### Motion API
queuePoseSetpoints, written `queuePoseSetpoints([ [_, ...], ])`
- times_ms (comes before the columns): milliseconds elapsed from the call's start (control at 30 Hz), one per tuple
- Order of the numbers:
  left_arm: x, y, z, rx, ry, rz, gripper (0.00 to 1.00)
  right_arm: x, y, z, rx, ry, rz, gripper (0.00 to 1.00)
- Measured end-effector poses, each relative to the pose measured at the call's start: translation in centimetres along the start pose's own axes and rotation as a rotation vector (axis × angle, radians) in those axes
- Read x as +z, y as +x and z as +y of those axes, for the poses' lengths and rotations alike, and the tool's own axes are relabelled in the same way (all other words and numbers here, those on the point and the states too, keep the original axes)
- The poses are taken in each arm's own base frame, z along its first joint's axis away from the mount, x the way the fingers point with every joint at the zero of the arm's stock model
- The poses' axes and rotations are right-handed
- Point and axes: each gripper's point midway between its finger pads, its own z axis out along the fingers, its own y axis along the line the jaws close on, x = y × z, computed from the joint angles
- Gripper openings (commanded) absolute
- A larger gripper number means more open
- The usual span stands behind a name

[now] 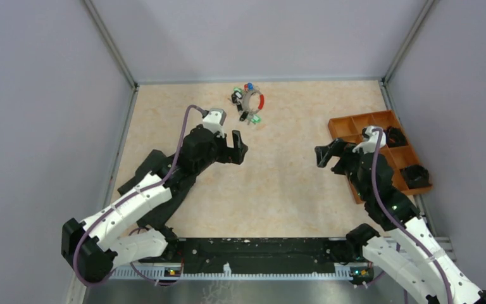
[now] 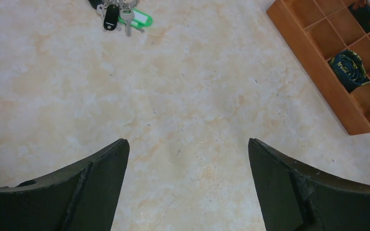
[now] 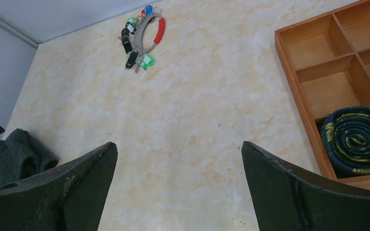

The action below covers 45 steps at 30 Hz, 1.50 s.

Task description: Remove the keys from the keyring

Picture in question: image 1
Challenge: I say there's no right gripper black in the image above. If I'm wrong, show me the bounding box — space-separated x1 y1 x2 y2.
315 137 377 201

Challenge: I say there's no keyring with coloured keys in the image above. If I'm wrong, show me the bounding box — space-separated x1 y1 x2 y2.
230 82 265 125

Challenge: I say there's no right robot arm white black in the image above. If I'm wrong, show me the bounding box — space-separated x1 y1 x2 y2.
315 138 486 303

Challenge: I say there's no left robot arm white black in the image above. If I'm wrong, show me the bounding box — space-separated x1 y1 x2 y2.
61 124 249 287

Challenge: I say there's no black rolled item top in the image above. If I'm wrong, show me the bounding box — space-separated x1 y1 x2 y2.
385 126 408 148

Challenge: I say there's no black rolled item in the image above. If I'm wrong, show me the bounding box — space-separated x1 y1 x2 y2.
385 126 408 148
400 164 432 189

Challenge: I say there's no orange compartment tray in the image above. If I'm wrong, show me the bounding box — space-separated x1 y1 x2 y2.
328 110 432 196

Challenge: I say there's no black folded cloth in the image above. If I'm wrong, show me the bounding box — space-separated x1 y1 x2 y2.
117 149 197 230

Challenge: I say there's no black rolled item bottom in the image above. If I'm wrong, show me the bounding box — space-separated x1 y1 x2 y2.
400 164 432 189

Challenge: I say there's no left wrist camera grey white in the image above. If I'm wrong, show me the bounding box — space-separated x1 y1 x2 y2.
202 108 227 138

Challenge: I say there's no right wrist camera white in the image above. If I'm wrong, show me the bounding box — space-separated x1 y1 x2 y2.
352 125 387 154

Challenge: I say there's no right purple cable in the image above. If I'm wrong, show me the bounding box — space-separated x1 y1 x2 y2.
368 127 454 304

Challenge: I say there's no purple cable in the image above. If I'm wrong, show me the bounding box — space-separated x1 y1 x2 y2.
368 127 454 304
72 104 209 288

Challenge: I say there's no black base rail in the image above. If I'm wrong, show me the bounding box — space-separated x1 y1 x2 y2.
140 237 375 278

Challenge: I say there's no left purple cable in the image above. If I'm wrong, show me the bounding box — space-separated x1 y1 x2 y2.
72 104 209 288

